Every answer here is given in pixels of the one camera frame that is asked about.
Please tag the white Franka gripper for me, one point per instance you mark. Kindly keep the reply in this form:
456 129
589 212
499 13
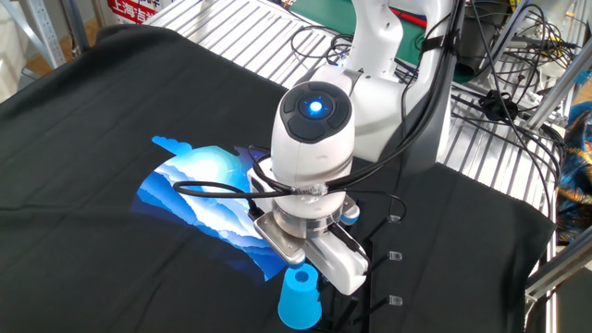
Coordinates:
337 263

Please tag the blue plastic cup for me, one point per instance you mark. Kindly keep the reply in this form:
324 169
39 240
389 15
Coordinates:
298 300

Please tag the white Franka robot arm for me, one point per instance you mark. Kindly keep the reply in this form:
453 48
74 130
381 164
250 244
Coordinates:
314 152

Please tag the aluminium profile bar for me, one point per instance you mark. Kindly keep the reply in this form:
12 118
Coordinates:
564 268
509 37
559 88

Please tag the black cloth with blue print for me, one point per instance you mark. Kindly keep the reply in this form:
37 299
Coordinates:
92 185

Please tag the green mat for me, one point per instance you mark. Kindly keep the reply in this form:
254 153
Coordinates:
333 14

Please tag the blue and gold fabric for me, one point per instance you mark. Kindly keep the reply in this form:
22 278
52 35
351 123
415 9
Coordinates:
578 176

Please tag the red stick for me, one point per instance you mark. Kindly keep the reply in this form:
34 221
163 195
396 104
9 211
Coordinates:
409 17

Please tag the black rolled mat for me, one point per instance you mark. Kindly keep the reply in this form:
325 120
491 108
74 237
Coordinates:
476 46

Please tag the red and white sign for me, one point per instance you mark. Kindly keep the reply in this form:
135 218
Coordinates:
131 9

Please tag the dark metal pole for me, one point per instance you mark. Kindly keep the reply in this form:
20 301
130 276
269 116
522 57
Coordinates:
76 28

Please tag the grey perforated metal leg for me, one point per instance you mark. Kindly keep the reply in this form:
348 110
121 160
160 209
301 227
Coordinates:
46 37

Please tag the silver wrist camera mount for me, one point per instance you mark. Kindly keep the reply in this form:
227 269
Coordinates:
277 236

